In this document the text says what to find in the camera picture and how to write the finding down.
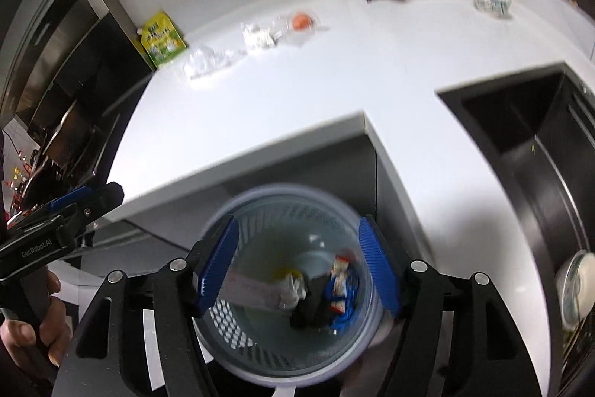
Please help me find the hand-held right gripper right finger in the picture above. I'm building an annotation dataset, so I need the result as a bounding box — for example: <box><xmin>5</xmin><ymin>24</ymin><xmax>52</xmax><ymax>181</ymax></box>
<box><xmin>359</xmin><ymin>215</ymin><xmax>542</xmax><ymax>397</ymax></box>

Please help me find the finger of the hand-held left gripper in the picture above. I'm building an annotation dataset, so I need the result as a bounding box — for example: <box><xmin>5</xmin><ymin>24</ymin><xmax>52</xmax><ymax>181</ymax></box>
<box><xmin>70</xmin><ymin>182</ymin><xmax>125</xmax><ymax>223</ymax></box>
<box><xmin>49</xmin><ymin>185</ymin><xmax>94</xmax><ymax>212</ymax></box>

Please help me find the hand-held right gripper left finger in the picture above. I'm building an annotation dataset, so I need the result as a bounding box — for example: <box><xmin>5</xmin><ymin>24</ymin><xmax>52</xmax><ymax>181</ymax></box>
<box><xmin>51</xmin><ymin>215</ymin><xmax>240</xmax><ymax>397</ymax></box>

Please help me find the colourful snack wrapper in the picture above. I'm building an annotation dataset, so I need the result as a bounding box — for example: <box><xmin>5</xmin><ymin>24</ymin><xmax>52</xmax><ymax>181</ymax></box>
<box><xmin>325</xmin><ymin>252</ymin><xmax>361</xmax><ymax>328</ymax></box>

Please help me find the pink printed receipt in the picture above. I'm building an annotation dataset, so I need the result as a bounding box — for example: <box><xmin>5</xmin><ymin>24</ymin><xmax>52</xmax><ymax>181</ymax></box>
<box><xmin>221</xmin><ymin>271</ymin><xmax>289</xmax><ymax>309</ymax></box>

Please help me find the yellow plastic lid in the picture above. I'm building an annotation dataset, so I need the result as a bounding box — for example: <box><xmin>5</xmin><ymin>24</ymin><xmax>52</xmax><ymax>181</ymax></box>
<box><xmin>272</xmin><ymin>268</ymin><xmax>308</xmax><ymax>310</ymax></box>

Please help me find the dark grey cloth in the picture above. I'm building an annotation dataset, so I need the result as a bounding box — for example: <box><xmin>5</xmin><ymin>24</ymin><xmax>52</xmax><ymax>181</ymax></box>
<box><xmin>289</xmin><ymin>276</ymin><xmax>335</xmax><ymax>330</ymax></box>

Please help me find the grey perforated plastic basket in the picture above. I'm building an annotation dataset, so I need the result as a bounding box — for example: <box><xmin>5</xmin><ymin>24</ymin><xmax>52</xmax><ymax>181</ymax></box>
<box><xmin>190</xmin><ymin>183</ymin><xmax>391</xmax><ymax>386</ymax></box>

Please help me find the person's left hand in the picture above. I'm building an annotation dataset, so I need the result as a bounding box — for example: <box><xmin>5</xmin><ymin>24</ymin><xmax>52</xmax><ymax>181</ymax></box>
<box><xmin>0</xmin><ymin>269</ymin><xmax>73</xmax><ymax>367</ymax></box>

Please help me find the steel wok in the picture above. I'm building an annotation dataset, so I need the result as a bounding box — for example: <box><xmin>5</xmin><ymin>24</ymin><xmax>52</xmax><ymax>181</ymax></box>
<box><xmin>28</xmin><ymin>99</ymin><xmax>109</xmax><ymax>181</ymax></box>

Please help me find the dark base cabinet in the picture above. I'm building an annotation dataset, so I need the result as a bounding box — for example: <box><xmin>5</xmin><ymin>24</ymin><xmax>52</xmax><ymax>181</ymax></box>
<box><xmin>74</xmin><ymin>132</ymin><xmax>419</xmax><ymax>286</ymax></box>

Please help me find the black steel range hood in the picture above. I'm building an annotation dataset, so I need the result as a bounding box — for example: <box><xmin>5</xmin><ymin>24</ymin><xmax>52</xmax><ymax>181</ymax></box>
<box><xmin>0</xmin><ymin>0</ymin><xmax>154</xmax><ymax>147</ymax></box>

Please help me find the clear plastic bag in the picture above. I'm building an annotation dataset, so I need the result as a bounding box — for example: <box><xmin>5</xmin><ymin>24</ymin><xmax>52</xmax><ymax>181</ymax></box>
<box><xmin>183</xmin><ymin>47</ymin><xmax>239</xmax><ymax>81</ymax></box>

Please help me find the yellow green seasoning pouch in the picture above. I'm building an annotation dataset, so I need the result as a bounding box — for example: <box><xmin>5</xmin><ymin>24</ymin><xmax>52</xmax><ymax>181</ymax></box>
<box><xmin>138</xmin><ymin>10</ymin><xmax>187</xmax><ymax>69</ymax></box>

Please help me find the black kitchen sink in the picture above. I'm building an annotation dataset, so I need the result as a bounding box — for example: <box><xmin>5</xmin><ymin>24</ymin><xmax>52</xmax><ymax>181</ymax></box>
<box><xmin>437</xmin><ymin>62</ymin><xmax>595</xmax><ymax>397</ymax></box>

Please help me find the crumpled white paper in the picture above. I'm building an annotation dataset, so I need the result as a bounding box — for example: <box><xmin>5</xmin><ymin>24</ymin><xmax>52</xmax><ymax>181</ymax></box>
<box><xmin>241</xmin><ymin>22</ymin><xmax>276</xmax><ymax>54</ymax></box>

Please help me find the clear cup with orange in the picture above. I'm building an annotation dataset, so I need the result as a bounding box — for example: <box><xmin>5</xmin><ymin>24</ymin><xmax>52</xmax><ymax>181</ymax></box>
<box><xmin>281</xmin><ymin>9</ymin><xmax>327</xmax><ymax>47</ymax></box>

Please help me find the white patterned bowl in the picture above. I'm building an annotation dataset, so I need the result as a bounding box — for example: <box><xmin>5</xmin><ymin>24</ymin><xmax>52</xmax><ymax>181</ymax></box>
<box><xmin>472</xmin><ymin>0</ymin><xmax>512</xmax><ymax>19</ymax></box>

